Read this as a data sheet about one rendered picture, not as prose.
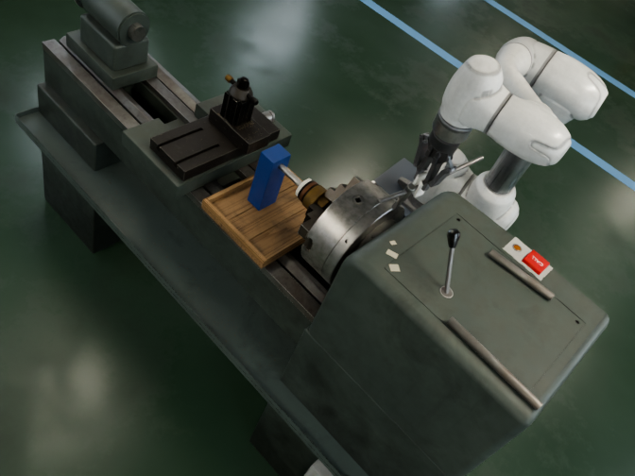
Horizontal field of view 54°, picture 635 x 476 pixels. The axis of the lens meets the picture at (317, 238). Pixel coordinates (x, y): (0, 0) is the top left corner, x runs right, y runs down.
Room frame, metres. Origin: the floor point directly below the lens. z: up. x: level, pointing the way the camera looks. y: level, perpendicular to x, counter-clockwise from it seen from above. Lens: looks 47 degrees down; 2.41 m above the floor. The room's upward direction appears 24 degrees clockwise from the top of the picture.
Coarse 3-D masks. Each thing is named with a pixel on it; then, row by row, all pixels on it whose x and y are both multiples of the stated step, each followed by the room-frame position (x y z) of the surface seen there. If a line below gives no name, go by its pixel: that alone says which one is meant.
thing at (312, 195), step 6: (312, 180) 1.42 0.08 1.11; (306, 186) 1.39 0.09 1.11; (312, 186) 1.39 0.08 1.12; (318, 186) 1.40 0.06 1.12; (300, 192) 1.37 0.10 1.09; (306, 192) 1.37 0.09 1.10; (312, 192) 1.37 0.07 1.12; (318, 192) 1.38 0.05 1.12; (324, 192) 1.38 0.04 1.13; (300, 198) 1.37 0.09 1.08; (306, 198) 1.36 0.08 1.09; (312, 198) 1.35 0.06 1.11; (318, 198) 1.36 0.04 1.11; (324, 198) 1.37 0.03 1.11; (306, 204) 1.35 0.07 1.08; (318, 204) 1.35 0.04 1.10; (324, 204) 1.35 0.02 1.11; (330, 204) 1.39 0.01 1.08; (324, 210) 1.38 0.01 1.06
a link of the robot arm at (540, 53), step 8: (512, 40) 1.75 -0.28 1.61; (520, 40) 1.75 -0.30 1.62; (528, 40) 1.78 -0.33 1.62; (528, 48) 1.72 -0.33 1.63; (536, 48) 1.74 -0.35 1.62; (544, 48) 1.76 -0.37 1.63; (552, 48) 1.77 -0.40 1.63; (536, 56) 1.72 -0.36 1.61; (544, 56) 1.73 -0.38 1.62; (552, 56) 1.74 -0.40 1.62; (536, 64) 1.71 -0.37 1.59; (544, 64) 1.71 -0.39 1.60; (528, 72) 1.70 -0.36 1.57; (536, 72) 1.70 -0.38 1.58; (528, 80) 1.70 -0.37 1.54
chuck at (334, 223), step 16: (352, 192) 1.31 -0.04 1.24; (368, 192) 1.33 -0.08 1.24; (384, 192) 1.38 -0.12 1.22; (336, 208) 1.25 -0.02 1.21; (352, 208) 1.26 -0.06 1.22; (368, 208) 1.28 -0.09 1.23; (320, 224) 1.22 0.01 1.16; (336, 224) 1.22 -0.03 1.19; (352, 224) 1.22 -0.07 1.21; (320, 240) 1.19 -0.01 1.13; (336, 240) 1.18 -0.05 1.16; (304, 256) 1.20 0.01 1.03; (320, 256) 1.17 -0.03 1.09; (320, 272) 1.17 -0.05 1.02
